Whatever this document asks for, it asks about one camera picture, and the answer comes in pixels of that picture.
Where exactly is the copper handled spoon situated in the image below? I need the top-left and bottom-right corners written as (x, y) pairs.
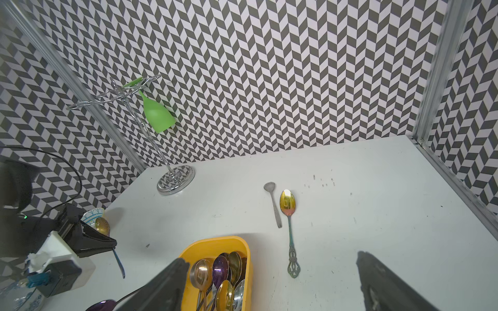
top-left (189, 259), bottom-right (213, 310)

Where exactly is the aluminium corner post left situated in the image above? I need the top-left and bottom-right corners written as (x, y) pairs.
top-left (1, 1), bottom-right (147, 172)

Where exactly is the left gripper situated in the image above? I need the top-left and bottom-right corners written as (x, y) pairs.
top-left (58, 203), bottom-right (117, 258)

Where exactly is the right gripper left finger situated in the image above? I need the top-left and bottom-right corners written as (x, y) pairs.
top-left (117, 258), bottom-right (190, 311)

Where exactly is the purple spoon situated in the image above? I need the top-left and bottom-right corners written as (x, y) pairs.
top-left (208, 253), bottom-right (230, 310)

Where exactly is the green plastic cup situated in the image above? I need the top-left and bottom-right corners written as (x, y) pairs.
top-left (123, 75), bottom-right (176, 133)

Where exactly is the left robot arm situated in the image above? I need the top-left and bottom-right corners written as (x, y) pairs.
top-left (1, 156), bottom-right (117, 258)

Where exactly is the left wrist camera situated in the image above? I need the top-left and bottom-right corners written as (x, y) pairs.
top-left (26, 231), bottom-right (96, 298)

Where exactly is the aluminium corner post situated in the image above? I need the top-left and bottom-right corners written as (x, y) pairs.
top-left (411, 1), bottom-right (497, 236)
top-left (1, 1), bottom-right (147, 172)

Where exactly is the teal handled iridescent spoon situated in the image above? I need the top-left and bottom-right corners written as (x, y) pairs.
top-left (94, 216), bottom-right (127, 279)

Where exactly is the aluminium corner post right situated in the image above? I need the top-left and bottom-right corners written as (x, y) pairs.
top-left (411, 1), bottom-right (497, 236)

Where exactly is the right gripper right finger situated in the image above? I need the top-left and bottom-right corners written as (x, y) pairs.
top-left (356, 251), bottom-right (437, 310)

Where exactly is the chrome cup holder stand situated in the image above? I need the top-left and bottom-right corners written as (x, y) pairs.
top-left (65, 73), bottom-right (196, 196)

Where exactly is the yellow plastic storage box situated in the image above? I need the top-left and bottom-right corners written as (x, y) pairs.
top-left (179, 236), bottom-right (254, 310)

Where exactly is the yellow blue patterned bowl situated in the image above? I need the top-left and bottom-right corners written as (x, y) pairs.
top-left (80, 207), bottom-right (105, 228)

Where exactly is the ornate gold spoon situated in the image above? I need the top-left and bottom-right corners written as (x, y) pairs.
top-left (215, 280), bottom-right (234, 311)

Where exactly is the small silver spoon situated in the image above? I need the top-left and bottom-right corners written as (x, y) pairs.
top-left (263, 181), bottom-right (282, 229)

